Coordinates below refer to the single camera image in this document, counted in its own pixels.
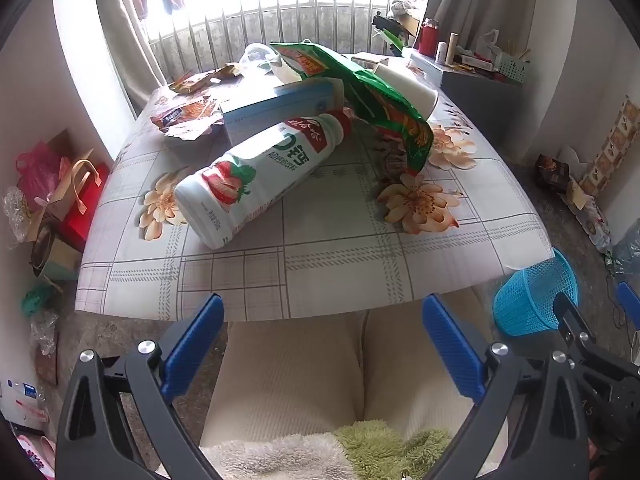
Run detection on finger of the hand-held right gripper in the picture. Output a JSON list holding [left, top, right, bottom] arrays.
[[552, 291, 601, 361], [616, 281, 640, 327]]

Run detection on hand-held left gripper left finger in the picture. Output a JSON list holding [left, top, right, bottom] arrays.
[[56, 292, 226, 480]]

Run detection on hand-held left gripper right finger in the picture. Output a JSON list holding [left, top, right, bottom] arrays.
[[421, 292, 592, 480]]

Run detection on blue plastic wastebasket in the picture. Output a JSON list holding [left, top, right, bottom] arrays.
[[492, 247, 580, 337]]

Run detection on strawberry yogurt drink bottle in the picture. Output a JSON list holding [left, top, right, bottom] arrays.
[[174, 111, 355, 250]]

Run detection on white wrapper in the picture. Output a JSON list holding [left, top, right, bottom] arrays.
[[164, 120, 227, 145]]

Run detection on orange snack wrapper dark label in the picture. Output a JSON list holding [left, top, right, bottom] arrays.
[[150, 97, 224, 136]]

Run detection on light blue carton box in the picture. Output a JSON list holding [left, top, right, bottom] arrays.
[[222, 77, 347, 147]]

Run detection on green snack bag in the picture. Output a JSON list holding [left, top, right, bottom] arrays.
[[270, 40, 435, 178]]

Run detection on white paper cup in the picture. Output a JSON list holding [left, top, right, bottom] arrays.
[[372, 62, 440, 120]]

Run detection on floral printed bag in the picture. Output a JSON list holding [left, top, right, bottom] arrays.
[[570, 195, 614, 252]]

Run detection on yellow white packet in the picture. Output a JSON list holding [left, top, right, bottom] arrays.
[[565, 180, 592, 209]]

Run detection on dark printed box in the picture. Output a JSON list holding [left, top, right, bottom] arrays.
[[535, 155, 572, 194]]

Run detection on fluffy white green garment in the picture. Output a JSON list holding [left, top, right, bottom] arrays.
[[155, 420, 457, 480]]

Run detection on long patterned box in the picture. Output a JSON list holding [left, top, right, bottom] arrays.
[[580, 97, 640, 197]]

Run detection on green plastic bag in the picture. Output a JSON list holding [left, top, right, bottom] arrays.
[[21, 285, 57, 317]]

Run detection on floral checked tablecloth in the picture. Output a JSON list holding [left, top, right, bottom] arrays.
[[75, 52, 553, 322]]

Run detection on red gift bag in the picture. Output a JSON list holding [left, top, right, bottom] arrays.
[[62, 162, 112, 254]]

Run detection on round metal tin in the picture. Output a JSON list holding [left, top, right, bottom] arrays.
[[31, 224, 57, 277]]

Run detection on plastic water bottle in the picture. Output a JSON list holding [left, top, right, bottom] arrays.
[[0, 377, 42, 404]]

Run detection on pink slippers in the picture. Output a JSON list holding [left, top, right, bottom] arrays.
[[15, 434, 57, 480]]

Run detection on crinkled clear plastic bag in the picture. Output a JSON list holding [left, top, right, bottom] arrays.
[[2, 187, 37, 252]]

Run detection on grey cabinet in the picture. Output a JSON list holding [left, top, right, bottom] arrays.
[[400, 47, 527, 162]]

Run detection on pink plastic bag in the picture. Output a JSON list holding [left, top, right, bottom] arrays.
[[15, 140, 62, 187]]

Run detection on teal plastic basket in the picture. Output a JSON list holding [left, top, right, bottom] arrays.
[[497, 52, 532, 84]]

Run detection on brown snack wrapper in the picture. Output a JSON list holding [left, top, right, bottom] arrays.
[[209, 63, 243, 82], [168, 71, 212, 94]]

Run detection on white plastic bag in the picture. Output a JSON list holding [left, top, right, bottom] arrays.
[[470, 29, 502, 54]]

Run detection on small cardboard box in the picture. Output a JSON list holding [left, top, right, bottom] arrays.
[[351, 52, 397, 72]]

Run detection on green plastic item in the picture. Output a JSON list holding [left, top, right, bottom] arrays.
[[379, 30, 405, 57]]

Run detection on red thermos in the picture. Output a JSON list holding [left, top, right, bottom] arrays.
[[417, 19, 441, 57]]

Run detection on metal window railing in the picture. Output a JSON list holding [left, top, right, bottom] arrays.
[[147, 0, 402, 77]]

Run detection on black box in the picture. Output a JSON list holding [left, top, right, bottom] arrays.
[[372, 11, 421, 37]]

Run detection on paper gift bag with handles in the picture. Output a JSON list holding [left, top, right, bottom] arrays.
[[47, 147, 108, 222]]

